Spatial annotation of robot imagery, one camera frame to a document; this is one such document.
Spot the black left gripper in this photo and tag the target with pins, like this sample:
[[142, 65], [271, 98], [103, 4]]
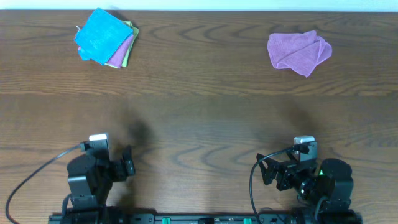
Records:
[[118, 170]]

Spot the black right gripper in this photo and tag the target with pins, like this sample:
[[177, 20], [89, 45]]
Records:
[[283, 175]]

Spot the blue microfiber cloth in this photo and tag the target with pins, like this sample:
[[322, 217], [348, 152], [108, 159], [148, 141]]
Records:
[[101, 22]]

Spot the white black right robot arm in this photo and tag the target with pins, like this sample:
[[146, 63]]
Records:
[[325, 190]]

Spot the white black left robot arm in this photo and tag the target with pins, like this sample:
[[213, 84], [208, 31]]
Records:
[[90, 178]]

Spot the folded purple cloth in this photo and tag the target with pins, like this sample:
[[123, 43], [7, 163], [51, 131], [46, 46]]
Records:
[[106, 49]]

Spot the crumpled purple cloth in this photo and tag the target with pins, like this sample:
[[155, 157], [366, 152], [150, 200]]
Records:
[[301, 53]]

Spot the green folded cloth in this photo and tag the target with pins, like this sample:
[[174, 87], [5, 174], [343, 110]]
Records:
[[121, 56]]

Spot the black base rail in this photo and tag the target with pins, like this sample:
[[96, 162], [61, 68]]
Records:
[[202, 219]]

